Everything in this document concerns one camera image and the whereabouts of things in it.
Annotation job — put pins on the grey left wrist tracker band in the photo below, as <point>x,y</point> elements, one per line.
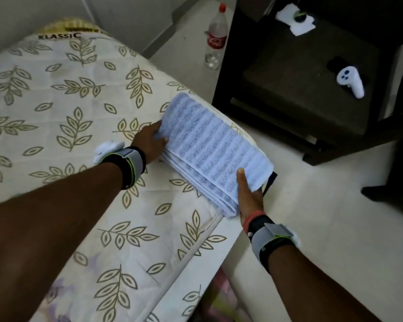
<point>126,162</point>

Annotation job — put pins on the person's right thumb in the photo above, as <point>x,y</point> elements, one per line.
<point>242,181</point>

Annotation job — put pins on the person's left forearm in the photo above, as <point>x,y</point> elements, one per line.
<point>47,228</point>

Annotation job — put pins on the white handheld controller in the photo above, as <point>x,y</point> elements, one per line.
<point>350,80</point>

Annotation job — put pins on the person's right forearm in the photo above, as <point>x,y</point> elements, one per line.
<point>318,285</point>

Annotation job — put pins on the leaf print mattress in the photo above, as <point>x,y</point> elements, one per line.
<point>87,157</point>

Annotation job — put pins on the person's left hand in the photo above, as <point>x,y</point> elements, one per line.
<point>147,141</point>

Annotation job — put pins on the light blue striped towel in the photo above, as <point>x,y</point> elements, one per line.
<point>210,149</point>

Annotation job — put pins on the dark wooden side table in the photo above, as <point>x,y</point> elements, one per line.
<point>308,80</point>

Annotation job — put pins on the person's right hand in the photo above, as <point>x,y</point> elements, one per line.
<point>249,194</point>

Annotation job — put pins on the pink wristband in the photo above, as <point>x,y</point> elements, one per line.
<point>251,217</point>

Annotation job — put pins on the person's left thumb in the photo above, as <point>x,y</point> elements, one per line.
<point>157,126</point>

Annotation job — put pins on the clear plastic bottle red label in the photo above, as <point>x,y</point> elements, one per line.
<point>216,38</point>

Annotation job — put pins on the grey wrist tracker band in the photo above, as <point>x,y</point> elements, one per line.
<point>270,236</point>
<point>126,162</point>

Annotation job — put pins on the small black round object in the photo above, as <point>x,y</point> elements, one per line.
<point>300,16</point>

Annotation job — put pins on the white paper sheets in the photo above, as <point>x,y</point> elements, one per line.
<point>297,18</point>

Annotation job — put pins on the grey right wrist tracker band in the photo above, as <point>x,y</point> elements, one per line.
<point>270,236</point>

